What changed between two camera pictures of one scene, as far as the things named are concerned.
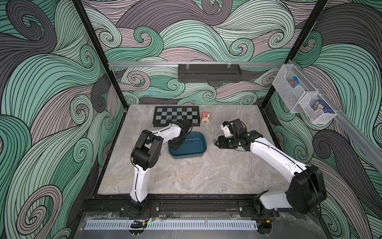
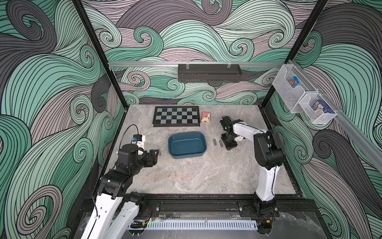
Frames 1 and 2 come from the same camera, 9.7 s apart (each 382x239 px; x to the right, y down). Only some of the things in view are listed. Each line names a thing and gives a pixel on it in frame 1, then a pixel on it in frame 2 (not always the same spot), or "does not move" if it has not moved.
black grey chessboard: x=163 y=115 does not move
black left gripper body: x=176 y=144 -> x=141 y=161
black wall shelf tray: x=209 y=73 does not move
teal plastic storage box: x=194 y=146 does not move
